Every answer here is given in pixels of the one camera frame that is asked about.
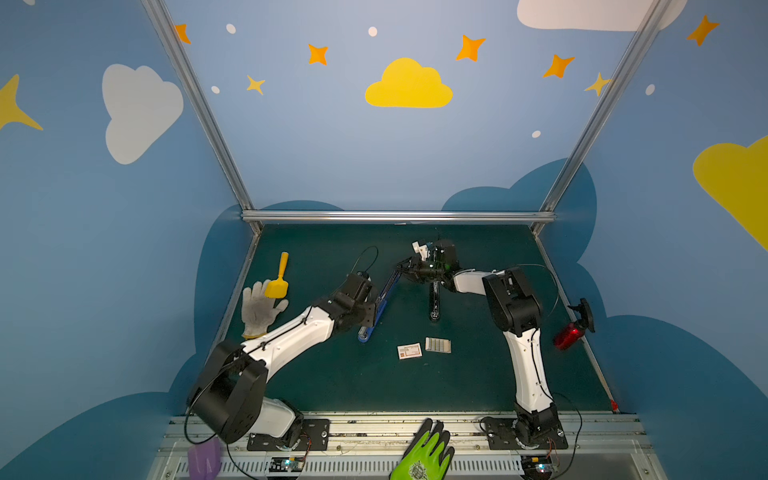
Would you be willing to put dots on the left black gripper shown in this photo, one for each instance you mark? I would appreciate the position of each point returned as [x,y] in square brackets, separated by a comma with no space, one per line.
[370,310]

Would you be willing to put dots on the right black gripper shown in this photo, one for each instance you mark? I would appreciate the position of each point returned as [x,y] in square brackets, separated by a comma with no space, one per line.
[433,279]

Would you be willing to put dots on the red white staple box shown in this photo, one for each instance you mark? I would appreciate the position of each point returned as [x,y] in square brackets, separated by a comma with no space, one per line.
[409,351]

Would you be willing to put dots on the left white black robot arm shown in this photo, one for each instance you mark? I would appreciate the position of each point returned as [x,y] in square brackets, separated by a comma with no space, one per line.
[229,396]

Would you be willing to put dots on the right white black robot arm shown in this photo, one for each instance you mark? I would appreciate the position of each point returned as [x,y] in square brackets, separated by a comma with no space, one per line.
[517,313]

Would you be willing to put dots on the yellow plastic scoop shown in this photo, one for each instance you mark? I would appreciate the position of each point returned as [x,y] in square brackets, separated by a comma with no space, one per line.
[277,288]

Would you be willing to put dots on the white fabric glove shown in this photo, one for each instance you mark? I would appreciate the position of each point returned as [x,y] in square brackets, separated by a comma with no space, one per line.
[258,312]

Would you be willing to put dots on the red emergency stop button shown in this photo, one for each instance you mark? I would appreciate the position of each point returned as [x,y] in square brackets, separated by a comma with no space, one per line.
[568,335]

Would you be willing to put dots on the green black work glove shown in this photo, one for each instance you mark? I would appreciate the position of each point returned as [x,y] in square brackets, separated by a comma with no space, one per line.
[428,456]

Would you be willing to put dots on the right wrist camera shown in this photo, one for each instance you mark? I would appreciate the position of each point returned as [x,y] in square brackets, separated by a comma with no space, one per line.
[436,251]

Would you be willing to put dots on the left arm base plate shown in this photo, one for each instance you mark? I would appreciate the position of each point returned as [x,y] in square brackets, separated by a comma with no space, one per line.
[303,434]

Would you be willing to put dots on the aluminium frame crossbar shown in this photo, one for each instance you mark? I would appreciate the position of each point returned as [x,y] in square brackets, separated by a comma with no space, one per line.
[397,217]

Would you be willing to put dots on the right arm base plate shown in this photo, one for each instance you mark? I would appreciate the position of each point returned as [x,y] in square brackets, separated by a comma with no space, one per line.
[501,433]

